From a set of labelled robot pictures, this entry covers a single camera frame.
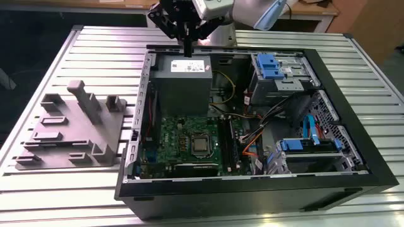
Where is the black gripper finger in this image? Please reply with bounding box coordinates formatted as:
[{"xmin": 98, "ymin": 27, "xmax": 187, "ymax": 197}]
[
  {"xmin": 146, "ymin": 4, "xmax": 189, "ymax": 59},
  {"xmin": 187, "ymin": 19, "xmax": 222, "ymax": 59}
]

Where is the wooden desk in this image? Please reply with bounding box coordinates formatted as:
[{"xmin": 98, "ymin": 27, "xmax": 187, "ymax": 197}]
[{"xmin": 0, "ymin": 0, "xmax": 339, "ymax": 34}]

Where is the blue drive carrier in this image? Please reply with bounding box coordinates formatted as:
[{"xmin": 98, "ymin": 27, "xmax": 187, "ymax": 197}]
[{"xmin": 257, "ymin": 53, "xmax": 286, "ymax": 80}]

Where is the grey power supply unit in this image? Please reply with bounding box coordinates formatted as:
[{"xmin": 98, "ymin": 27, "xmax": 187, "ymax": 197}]
[{"xmin": 149, "ymin": 54, "xmax": 213, "ymax": 116}]

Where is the silver drive cage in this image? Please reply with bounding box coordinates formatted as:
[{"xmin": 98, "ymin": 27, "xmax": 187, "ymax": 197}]
[{"xmin": 250, "ymin": 53, "xmax": 319, "ymax": 107}]

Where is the green motherboard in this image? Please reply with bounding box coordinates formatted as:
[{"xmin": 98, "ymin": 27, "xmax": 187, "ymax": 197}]
[{"xmin": 138, "ymin": 114, "xmax": 253, "ymax": 178}]

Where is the silver CPU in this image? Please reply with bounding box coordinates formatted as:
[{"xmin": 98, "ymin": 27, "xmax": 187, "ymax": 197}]
[{"xmin": 191, "ymin": 138, "xmax": 209, "ymax": 152}]

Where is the grey parts rack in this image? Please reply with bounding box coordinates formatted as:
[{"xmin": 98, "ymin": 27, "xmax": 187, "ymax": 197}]
[{"xmin": 13, "ymin": 79, "xmax": 129, "ymax": 171}]

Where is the wooden cabinet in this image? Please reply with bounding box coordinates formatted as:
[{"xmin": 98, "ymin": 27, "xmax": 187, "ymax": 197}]
[{"xmin": 326, "ymin": 0, "xmax": 404, "ymax": 68}]

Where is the CPU socket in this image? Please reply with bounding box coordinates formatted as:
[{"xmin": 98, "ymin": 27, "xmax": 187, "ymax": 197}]
[{"xmin": 187, "ymin": 133, "xmax": 213, "ymax": 158}]

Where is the grey furniture leg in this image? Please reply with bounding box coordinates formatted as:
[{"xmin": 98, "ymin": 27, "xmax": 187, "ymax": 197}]
[{"xmin": 0, "ymin": 68, "xmax": 15, "ymax": 90}]

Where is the hard disk in blue carrier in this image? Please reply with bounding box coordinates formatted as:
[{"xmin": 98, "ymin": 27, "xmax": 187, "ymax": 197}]
[{"xmin": 277, "ymin": 138, "xmax": 343, "ymax": 156}]

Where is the blue expansion slot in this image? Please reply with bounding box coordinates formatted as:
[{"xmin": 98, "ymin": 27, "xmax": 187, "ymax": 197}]
[{"xmin": 145, "ymin": 149, "xmax": 158, "ymax": 164}]

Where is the black graphics card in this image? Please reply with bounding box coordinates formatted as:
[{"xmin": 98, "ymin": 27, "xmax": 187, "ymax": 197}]
[{"xmin": 171, "ymin": 162, "xmax": 218, "ymax": 178}]

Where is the silver disk bay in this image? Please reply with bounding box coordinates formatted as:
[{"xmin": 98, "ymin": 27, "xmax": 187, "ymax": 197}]
[{"xmin": 275, "ymin": 139, "xmax": 355, "ymax": 175}]

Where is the black PC case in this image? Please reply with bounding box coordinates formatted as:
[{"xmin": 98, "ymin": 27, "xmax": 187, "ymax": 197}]
[{"xmin": 113, "ymin": 44, "xmax": 399, "ymax": 220}]

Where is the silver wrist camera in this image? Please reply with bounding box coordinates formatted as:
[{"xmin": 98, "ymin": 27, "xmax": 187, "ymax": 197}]
[{"xmin": 190, "ymin": 0, "xmax": 235, "ymax": 21}]

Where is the yellow wire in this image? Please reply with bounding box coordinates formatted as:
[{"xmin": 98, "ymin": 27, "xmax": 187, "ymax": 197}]
[{"xmin": 210, "ymin": 70, "xmax": 235, "ymax": 106}]

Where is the black white wire bundle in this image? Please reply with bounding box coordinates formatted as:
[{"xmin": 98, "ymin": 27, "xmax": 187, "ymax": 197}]
[{"xmin": 238, "ymin": 93, "xmax": 315, "ymax": 144}]

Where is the orange wire bundle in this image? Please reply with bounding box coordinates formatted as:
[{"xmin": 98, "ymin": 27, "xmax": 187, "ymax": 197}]
[{"xmin": 241, "ymin": 132, "xmax": 263, "ymax": 157}]

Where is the blue disk wire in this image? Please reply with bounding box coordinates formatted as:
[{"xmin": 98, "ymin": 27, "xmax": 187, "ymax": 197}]
[{"xmin": 301, "ymin": 114, "xmax": 321, "ymax": 145}]

